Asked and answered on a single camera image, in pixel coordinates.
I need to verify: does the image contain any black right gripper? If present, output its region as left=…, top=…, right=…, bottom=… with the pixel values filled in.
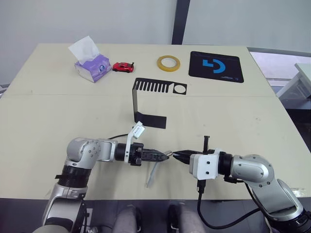
left=173, top=150, right=204, bottom=166

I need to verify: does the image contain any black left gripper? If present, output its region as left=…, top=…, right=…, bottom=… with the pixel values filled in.
left=128, top=143, right=170, bottom=167

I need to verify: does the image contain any black slotted watch stand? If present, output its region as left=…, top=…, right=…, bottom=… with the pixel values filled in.
left=131, top=77, right=188, bottom=130

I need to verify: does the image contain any grey rounded shape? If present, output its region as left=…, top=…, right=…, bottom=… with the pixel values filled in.
left=168, top=202, right=207, bottom=233
left=113, top=203, right=142, bottom=233

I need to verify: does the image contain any yellow tape roll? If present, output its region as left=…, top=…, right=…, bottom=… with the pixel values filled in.
left=156, top=55, right=181, bottom=72

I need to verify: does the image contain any red toy car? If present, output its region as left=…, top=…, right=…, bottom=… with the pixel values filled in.
left=112, top=61, right=135, bottom=73

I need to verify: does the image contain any black mouse pad blue logo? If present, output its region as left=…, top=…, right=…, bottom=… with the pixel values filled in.
left=188, top=50, right=244, bottom=84

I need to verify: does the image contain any purple tissue box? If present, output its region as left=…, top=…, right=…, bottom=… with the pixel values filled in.
left=74, top=54, right=111, bottom=84

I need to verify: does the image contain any white tissue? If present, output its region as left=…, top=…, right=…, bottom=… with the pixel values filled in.
left=68, top=35, right=101, bottom=66

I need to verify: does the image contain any grey background furniture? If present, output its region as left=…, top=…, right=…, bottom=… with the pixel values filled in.
left=276, top=62, right=311, bottom=100

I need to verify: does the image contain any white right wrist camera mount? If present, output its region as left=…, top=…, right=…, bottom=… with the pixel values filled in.
left=189, top=148, right=222, bottom=182

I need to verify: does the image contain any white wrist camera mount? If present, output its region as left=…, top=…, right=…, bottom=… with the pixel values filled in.
left=189, top=148, right=222, bottom=182
left=123, top=121, right=147, bottom=164

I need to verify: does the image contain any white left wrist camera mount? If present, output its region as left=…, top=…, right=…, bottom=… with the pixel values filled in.
left=123, top=121, right=147, bottom=164

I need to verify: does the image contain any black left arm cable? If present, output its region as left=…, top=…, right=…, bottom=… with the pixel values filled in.
left=106, top=133, right=130, bottom=141

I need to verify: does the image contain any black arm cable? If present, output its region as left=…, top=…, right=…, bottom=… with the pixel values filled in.
left=106, top=133, right=130, bottom=141
left=195, top=180, right=264, bottom=229

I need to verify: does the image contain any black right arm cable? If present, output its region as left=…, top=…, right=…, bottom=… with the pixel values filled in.
left=195, top=180, right=264, bottom=229

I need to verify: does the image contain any dark vertical post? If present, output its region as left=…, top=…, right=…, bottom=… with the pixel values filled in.
left=171, top=0, right=190, bottom=45

